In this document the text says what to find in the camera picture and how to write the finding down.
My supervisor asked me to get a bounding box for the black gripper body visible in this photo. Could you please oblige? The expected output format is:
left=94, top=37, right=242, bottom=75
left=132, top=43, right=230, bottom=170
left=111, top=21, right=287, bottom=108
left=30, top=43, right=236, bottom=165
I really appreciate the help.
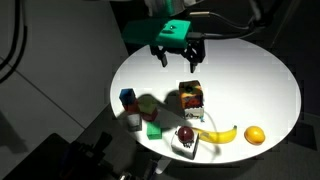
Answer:
left=149, top=38, right=206, bottom=55

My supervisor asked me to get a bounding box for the orange block with six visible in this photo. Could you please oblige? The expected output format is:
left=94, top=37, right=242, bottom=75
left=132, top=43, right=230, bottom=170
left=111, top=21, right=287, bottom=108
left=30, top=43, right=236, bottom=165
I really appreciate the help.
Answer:
left=178, top=79, right=203, bottom=110

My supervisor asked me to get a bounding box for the lime green block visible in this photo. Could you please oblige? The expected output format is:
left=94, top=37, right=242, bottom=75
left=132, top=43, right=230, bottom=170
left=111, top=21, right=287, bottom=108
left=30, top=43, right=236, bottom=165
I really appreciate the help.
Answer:
left=137, top=96, right=158, bottom=114

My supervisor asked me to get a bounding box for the blue block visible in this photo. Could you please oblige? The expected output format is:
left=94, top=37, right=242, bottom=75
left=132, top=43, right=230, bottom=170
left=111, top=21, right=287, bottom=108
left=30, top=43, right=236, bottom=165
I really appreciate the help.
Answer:
left=118, top=87, right=138, bottom=105

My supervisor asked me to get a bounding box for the black white triangle pattern block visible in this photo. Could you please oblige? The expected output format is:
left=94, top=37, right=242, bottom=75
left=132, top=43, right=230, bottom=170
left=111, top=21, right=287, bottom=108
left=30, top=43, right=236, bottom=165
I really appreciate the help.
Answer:
left=183, top=105, right=205, bottom=120

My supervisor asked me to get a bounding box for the orange red block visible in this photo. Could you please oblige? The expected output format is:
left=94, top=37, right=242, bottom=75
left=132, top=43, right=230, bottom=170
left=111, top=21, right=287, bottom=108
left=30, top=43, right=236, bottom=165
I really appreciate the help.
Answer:
left=122, top=99, right=140, bottom=114

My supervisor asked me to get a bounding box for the gray block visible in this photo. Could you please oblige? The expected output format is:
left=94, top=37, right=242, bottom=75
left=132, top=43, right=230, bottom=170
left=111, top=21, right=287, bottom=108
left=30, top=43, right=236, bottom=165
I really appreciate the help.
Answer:
left=126, top=113, right=143, bottom=132

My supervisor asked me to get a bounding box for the white black picture block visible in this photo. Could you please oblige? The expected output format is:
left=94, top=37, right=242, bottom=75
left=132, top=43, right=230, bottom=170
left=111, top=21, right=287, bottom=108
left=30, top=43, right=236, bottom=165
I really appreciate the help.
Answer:
left=170, top=130, right=200, bottom=160

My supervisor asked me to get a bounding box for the yellow banana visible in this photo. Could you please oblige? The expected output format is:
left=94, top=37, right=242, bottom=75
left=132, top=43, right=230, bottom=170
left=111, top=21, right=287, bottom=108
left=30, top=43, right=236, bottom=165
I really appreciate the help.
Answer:
left=191, top=125, right=238, bottom=145

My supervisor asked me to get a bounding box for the white table base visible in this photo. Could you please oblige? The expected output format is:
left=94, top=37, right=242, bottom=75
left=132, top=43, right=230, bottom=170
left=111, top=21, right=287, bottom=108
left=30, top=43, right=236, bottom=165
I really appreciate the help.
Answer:
left=151, top=156, right=173, bottom=175

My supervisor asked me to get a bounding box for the black flat board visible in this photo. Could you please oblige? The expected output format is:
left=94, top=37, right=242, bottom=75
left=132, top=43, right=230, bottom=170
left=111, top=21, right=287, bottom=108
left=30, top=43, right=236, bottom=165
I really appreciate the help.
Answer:
left=0, top=133, right=73, bottom=180

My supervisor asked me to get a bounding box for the black camera cable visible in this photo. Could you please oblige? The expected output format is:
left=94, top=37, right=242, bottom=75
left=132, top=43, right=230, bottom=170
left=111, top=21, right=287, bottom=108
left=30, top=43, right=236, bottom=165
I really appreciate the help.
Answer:
left=185, top=18, right=268, bottom=41

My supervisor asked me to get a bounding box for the black cable with gold plug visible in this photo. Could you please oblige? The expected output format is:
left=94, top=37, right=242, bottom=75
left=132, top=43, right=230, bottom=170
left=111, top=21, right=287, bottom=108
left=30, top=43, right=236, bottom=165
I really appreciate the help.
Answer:
left=189, top=11, right=258, bottom=30

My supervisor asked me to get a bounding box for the black camera on stand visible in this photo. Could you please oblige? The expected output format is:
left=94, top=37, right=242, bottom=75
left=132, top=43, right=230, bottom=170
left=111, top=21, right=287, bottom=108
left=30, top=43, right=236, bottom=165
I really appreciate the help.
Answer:
left=64, top=131, right=116, bottom=169

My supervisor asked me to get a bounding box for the black wall cable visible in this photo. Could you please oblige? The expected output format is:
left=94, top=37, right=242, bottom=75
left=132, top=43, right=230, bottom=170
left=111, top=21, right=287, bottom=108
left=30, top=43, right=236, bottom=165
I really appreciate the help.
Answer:
left=0, top=0, right=28, bottom=84
left=0, top=0, right=18, bottom=71

